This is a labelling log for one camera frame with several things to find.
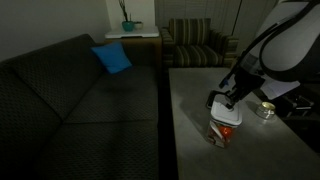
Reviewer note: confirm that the blue throw pillow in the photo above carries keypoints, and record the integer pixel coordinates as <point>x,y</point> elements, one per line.
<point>112,58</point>

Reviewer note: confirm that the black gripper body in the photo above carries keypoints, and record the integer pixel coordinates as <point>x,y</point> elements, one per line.
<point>248,83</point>

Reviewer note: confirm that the dark patterned fabric sofa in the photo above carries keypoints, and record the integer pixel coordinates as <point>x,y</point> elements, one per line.
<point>66,110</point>

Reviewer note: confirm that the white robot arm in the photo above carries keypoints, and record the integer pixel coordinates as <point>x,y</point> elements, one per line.
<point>293,36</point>

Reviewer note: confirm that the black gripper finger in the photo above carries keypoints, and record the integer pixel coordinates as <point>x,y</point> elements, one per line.
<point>236,102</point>
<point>230,96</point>

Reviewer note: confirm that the clear container with snacks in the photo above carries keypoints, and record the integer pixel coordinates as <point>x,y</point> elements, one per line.
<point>221,135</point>

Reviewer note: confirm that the window blinds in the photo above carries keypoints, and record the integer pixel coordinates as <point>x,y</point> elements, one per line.
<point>196,9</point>

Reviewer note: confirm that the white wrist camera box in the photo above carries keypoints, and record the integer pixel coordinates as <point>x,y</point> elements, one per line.
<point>283,89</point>

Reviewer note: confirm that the glass jar candle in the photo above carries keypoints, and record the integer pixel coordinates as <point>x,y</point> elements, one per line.
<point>266,111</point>

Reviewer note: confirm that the wooden side table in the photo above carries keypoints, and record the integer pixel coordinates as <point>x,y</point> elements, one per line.
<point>143,50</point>

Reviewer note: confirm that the white lid with round button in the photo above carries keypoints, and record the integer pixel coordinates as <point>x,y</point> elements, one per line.
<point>226,115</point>

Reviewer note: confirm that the teal plant pot with stems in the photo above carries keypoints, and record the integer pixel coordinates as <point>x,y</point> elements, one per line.
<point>128,26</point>

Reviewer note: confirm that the black low device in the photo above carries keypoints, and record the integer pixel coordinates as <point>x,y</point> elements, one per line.
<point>300,103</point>

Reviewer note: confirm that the striped armchair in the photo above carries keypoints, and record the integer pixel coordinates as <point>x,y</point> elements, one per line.
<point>196,50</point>

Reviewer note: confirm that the small white pot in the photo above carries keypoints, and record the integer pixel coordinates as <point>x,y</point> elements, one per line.
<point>138,25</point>

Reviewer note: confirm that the white board on side table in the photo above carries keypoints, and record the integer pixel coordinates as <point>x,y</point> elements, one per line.
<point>140,32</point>

